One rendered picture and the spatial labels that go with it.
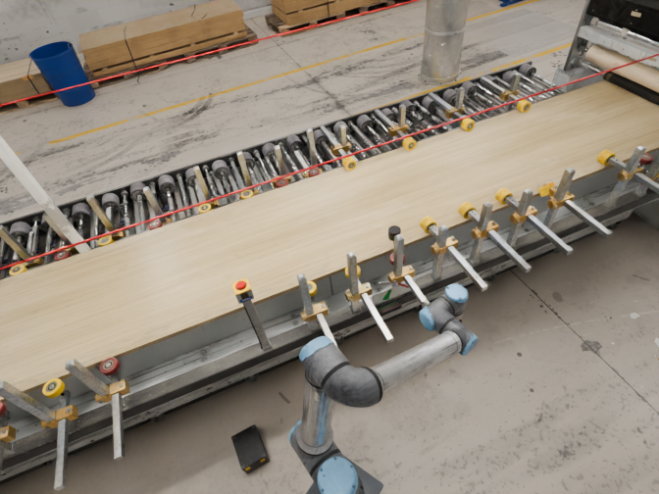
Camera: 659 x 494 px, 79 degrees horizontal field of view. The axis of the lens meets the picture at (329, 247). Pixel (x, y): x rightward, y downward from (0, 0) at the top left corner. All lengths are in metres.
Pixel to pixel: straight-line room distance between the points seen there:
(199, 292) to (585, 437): 2.31
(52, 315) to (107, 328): 0.35
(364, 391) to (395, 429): 1.46
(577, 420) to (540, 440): 0.26
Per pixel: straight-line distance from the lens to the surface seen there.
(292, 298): 2.27
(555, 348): 3.13
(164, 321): 2.21
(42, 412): 2.25
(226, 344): 2.35
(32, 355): 2.48
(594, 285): 3.56
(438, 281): 2.36
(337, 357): 1.27
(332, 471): 1.74
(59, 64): 6.83
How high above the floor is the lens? 2.56
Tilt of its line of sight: 48 degrees down
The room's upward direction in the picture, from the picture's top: 8 degrees counter-clockwise
